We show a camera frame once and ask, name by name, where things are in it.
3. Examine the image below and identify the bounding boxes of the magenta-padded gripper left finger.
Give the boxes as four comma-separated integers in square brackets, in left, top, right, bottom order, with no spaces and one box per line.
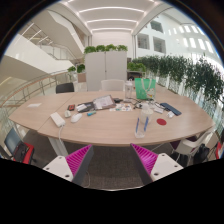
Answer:
[42,143,95,186]

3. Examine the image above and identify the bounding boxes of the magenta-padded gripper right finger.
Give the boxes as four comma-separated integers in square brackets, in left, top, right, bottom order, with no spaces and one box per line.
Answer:
[129,142,185,186]

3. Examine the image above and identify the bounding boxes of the clear plastic drink bottle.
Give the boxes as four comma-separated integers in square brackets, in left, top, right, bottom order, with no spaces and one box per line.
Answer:
[134,103,155,139]

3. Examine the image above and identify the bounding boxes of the white power strip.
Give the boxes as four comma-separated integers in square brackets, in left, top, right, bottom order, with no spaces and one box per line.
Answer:
[49,111,67,128]

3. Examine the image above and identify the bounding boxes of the white mug with blue print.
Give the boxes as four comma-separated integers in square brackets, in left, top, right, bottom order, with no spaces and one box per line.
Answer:
[143,107,155,126]

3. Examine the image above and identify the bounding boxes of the white chair with armrests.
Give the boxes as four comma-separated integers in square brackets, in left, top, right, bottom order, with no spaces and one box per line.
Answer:
[171,128,216,164]

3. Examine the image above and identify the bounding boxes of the small white box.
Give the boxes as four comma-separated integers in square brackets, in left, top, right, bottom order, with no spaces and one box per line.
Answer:
[76,103,88,113]

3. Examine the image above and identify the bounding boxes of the dark blue keyboard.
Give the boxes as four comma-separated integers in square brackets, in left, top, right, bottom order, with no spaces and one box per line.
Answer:
[159,102,183,117]

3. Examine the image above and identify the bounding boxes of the colourful sticker sheet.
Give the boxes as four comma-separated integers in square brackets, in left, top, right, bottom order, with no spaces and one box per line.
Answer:
[109,103,134,112]

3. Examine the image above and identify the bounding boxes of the open notebook with dark cover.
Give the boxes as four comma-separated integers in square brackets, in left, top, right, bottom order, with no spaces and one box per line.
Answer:
[92,94,117,111]

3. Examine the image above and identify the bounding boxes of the green tote bag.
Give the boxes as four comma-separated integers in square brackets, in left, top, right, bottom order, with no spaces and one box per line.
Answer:
[134,77,157,100]

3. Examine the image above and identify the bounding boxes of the grey and red chair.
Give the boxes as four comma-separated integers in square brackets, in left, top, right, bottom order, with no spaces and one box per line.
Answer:
[3,127,35,164]

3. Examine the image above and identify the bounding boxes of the black chair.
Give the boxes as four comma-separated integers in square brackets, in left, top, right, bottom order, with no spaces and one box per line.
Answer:
[55,82,75,94]

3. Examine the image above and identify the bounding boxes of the white chair with round back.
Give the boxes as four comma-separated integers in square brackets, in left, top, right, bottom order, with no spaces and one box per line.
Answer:
[100,79,126,92]

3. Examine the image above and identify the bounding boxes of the small potted plants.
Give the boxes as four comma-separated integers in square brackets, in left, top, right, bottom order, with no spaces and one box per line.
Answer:
[67,63,87,83]

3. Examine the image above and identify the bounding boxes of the white cabinet topped with plants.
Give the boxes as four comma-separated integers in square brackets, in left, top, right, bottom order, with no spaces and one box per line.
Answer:
[83,44,129,92]

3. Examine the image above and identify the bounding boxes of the row of green hedge plants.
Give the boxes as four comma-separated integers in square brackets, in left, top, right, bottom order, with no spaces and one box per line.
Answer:
[131,54,224,104]

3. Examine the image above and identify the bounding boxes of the ceiling light strips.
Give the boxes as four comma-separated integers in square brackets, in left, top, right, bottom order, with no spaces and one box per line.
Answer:
[68,0,158,34]

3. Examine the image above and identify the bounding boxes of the white power strip cable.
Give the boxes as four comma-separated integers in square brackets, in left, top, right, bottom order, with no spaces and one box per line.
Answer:
[57,125,66,149]

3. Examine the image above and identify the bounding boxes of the tangled black cables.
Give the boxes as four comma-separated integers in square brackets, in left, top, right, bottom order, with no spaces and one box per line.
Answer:
[130,98,158,110]

